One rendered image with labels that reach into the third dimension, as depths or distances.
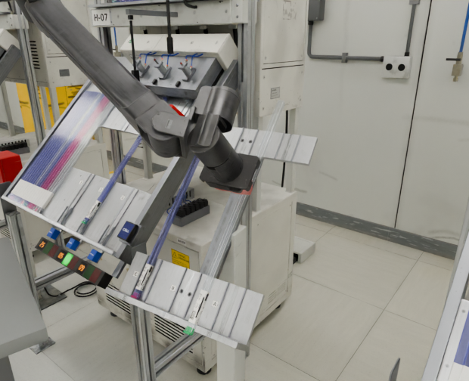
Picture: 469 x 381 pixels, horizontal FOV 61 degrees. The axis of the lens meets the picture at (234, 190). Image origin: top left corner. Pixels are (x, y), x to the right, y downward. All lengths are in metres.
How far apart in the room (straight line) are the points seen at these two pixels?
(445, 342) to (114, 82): 0.69
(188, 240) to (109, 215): 0.30
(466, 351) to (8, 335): 0.98
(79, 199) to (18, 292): 0.32
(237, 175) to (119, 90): 0.24
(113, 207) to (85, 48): 0.60
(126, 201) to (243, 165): 0.59
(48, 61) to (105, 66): 1.85
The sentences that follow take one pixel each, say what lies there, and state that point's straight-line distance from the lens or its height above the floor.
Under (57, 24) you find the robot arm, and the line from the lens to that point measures 0.81.
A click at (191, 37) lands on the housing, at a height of 1.27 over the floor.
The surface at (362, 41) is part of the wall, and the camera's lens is 2.69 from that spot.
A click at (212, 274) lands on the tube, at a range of 0.75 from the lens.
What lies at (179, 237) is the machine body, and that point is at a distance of 1.42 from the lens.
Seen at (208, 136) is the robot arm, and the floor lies 1.13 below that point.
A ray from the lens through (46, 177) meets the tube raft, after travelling 1.56.
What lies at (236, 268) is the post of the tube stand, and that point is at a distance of 1.01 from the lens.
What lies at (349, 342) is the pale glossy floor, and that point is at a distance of 1.97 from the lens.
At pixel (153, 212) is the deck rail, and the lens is 1.15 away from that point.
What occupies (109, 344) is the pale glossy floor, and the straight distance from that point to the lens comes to 1.97.
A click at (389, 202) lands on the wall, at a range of 2.79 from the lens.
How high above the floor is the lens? 1.27
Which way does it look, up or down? 21 degrees down
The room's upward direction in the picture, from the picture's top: straight up
